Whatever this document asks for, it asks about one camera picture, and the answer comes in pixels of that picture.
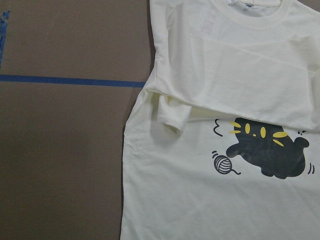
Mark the cream long-sleeve cat shirt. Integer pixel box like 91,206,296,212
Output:
120,0,320,240

